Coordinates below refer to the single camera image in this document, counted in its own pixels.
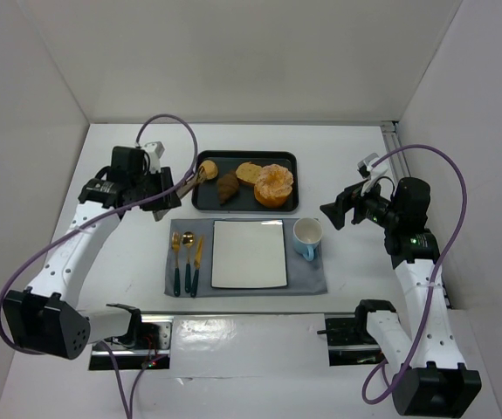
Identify silver metal tongs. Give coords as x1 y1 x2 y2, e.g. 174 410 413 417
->
153 165 207 222

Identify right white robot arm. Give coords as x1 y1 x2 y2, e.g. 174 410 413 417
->
320 177 482 418

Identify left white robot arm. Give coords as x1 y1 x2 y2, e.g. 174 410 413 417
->
2 142 181 360

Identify large sugared round bread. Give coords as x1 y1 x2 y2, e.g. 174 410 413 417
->
254 164 293 209

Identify blue white mug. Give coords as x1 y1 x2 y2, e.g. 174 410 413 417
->
292 218 323 262

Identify small round bun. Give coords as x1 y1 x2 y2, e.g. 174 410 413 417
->
199 160 218 181

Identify grey cloth placemat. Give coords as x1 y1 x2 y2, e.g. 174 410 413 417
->
169 218 327 298

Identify brown chocolate croissant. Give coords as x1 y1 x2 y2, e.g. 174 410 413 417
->
217 170 239 205

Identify black baking tray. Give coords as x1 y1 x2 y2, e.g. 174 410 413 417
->
191 150 299 213

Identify sliced loaf cake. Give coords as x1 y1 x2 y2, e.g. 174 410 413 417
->
236 161 262 187

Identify white square plate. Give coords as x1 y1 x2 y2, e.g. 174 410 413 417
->
211 220 288 290

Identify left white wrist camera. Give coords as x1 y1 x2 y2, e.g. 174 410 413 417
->
142 141 165 174

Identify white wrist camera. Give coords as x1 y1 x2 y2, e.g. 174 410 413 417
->
142 141 165 174
358 153 389 196

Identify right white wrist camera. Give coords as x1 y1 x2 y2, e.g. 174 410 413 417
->
358 153 389 196

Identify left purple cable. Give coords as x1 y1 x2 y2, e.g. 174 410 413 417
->
0 113 200 418

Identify purple cable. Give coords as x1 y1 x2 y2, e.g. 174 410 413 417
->
0 113 200 418
361 144 470 405

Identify aluminium frame post right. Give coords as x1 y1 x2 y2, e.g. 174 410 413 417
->
381 121 410 181

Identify gold fork green handle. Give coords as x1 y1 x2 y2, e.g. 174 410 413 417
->
171 231 181 297

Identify gold spoon green handle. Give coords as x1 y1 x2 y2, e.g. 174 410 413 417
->
182 231 195 293

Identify gold knife green handle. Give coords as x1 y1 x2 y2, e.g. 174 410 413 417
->
189 236 204 298

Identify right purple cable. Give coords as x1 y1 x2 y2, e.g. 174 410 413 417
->
361 144 470 405

